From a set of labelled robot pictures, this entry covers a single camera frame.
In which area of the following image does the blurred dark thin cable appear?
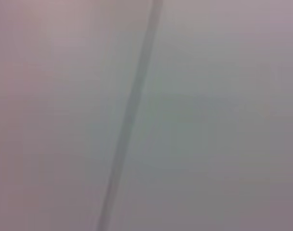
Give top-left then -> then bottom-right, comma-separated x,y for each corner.
95,0 -> 164,231

